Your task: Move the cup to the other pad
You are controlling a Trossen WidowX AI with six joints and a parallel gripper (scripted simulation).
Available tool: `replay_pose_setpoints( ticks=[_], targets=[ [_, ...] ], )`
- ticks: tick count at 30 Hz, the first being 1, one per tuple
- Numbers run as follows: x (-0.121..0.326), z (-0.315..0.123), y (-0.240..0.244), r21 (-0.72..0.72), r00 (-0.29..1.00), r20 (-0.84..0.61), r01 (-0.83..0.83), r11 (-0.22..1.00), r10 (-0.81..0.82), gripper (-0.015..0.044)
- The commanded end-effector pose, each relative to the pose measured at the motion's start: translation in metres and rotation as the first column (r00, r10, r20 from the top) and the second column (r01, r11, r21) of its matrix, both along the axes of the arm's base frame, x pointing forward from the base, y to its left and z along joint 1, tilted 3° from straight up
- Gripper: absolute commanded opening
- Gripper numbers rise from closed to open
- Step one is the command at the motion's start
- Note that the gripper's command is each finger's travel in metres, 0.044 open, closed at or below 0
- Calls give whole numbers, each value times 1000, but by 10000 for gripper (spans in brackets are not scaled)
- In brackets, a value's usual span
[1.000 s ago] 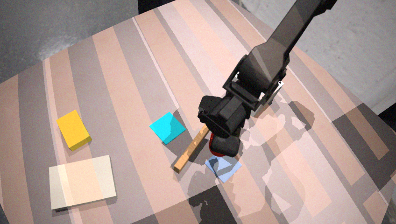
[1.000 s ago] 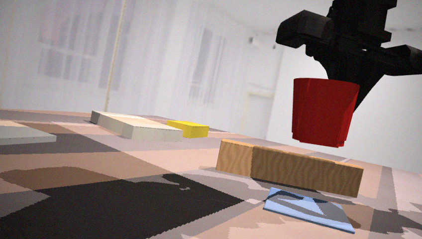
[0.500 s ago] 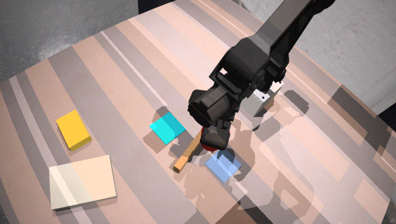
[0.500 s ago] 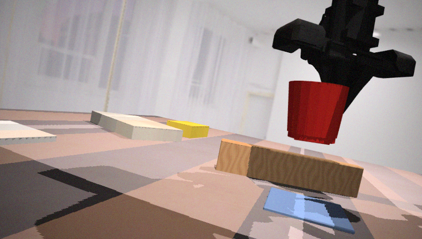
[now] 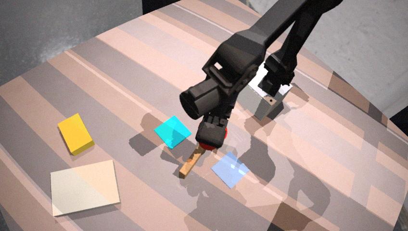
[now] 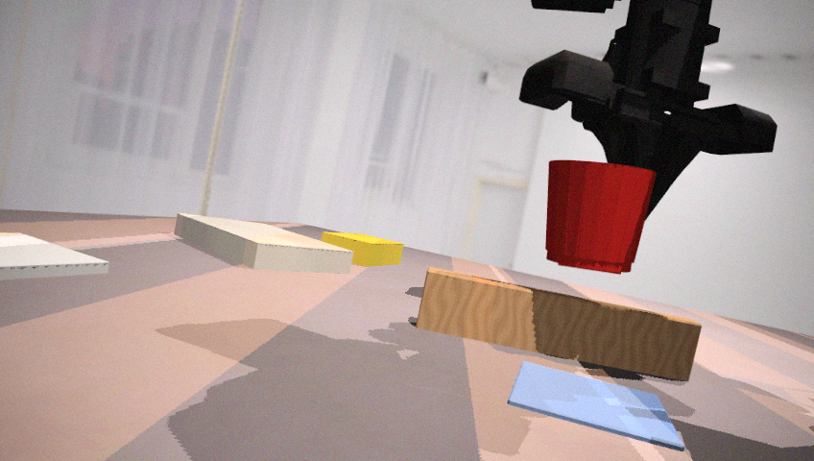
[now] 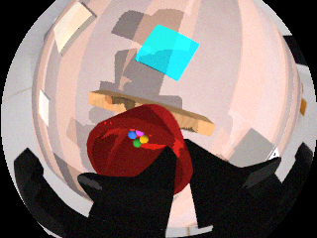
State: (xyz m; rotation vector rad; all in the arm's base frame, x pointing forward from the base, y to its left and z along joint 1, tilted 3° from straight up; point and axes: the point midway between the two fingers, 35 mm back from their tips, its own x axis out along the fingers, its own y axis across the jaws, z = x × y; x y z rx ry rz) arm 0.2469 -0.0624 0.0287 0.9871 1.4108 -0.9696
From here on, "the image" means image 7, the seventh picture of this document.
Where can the brown wooden bar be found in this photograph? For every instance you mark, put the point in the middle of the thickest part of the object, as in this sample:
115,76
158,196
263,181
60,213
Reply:
187,120

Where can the red cup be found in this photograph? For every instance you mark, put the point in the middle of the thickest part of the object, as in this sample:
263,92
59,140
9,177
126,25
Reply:
111,153

